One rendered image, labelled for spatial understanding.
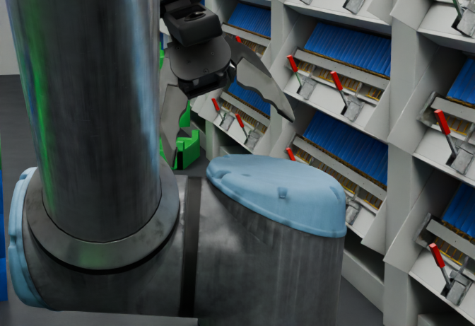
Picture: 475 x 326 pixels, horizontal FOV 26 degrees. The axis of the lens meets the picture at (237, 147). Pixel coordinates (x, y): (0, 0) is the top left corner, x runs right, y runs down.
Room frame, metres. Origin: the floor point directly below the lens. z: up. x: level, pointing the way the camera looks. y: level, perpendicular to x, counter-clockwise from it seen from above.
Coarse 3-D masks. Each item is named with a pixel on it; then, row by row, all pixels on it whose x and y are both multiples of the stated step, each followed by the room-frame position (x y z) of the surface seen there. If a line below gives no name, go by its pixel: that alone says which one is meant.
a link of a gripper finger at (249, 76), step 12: (240, 72) 1.18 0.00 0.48; (252, 72) 1.18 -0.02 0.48; (240, 84) 1.18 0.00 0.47; (252, 84) 1.17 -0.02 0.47; (264, 84) 1.17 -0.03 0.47; (276, 84) 1.18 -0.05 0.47; (264, 96) 1.17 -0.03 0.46; (276, 96) 1.17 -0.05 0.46; (276, 108) 1.17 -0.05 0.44; (288, 108) 1.17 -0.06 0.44; (288, 120) 1.17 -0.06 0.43
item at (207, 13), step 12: (168, 12) 1.21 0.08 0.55; (180, 12) 1.19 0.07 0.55; (192, 12) 1.13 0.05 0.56; (204, 12) 1.13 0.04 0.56; (168, 24) 1.19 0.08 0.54; (180, 24) 1.12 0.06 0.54; (192, 24) 1.11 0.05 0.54; (204, 24) 1.11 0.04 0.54; (216, 24) 1.11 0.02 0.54; (180, 36) 1.11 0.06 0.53; (192, 36) 1.11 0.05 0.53; (204, 36) 1.11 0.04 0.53; (216, 36) 1.12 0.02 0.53
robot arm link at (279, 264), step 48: (192, 192) 1.02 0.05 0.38; (240, 192) 0.99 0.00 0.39; (288, 192) 0.98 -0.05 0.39; (336, 192) 1.03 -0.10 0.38; (192, 240) 0.98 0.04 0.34; (240, 240) 0.98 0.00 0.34; (288, 240) 0.98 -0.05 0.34; (336, 240) 1.01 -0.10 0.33; (192, 288) 0.98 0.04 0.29; (240, 288) 0.98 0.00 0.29; (288, 288) 0.98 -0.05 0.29; (336, 288) 1.03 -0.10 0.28
